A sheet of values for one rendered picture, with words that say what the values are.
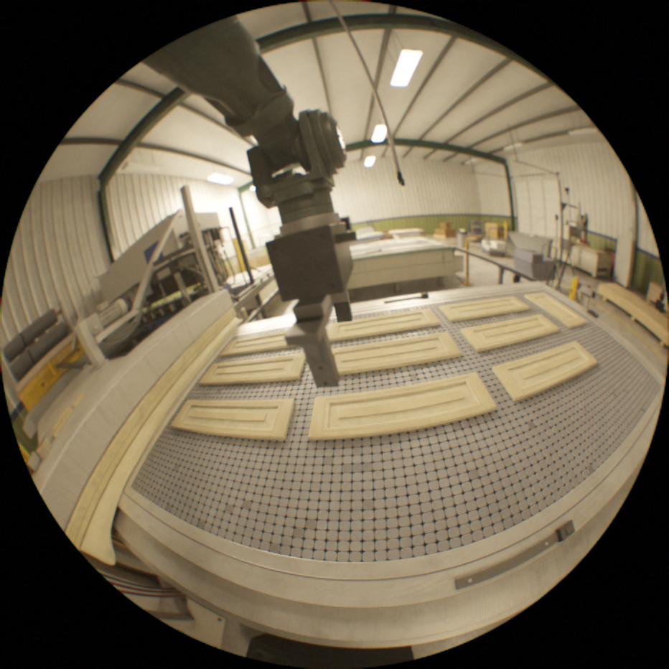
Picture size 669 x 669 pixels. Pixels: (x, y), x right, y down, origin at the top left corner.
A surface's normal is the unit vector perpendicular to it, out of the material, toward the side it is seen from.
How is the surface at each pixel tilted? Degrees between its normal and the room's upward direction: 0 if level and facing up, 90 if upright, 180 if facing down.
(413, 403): 0
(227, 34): 122
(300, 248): 90
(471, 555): 0
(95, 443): 90
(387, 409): 0
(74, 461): 90
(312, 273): 90
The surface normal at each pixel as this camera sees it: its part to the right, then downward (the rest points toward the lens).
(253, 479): -0.21, -0.85
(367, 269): -0.06, 0.50
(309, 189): 0.32, 0.40
